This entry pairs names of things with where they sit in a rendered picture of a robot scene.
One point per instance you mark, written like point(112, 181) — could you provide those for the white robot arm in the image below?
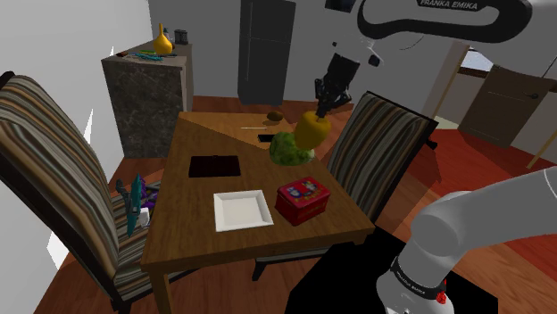
point(457, 224)

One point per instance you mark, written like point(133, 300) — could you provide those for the green lettuce head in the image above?
point(285, 150)

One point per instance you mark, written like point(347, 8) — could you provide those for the thin white stick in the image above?
point(254, 128)

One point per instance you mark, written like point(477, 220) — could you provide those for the dark marble counter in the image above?
point(146, 104)

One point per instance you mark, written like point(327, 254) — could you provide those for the black phone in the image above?
point(265, 138)

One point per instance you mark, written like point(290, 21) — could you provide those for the black small appliance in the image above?
point(181, 37)

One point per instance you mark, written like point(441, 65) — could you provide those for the yellow bell pepper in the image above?
point(311, 130)

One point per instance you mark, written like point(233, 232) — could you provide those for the brown kiwi fruit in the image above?
point(274, 116)

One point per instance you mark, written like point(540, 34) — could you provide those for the teal utensil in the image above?
point(148, 56)

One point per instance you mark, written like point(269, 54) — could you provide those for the purple toy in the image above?
point(151, 198)

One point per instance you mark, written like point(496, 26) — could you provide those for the wooden table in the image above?
point(191, 217)

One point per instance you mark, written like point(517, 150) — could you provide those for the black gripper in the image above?
point(341, 74)

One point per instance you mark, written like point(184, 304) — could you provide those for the white square plate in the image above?
point(241, 211)

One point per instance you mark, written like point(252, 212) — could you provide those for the white cup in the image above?
point(144, 217)

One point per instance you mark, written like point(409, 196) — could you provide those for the striped chair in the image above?
point(374, 152)
point(48, 152)

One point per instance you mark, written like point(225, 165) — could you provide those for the dark refrigerator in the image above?
point(265, 52)

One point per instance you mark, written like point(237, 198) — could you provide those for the black robot stand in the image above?
point(344, 278)

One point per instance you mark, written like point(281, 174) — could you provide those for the brown door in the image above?
point(500, 108)

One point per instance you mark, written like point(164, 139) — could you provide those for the red tin box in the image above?
point(302, 200)

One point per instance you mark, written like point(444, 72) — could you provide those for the yellow vase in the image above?
point(162, 43)

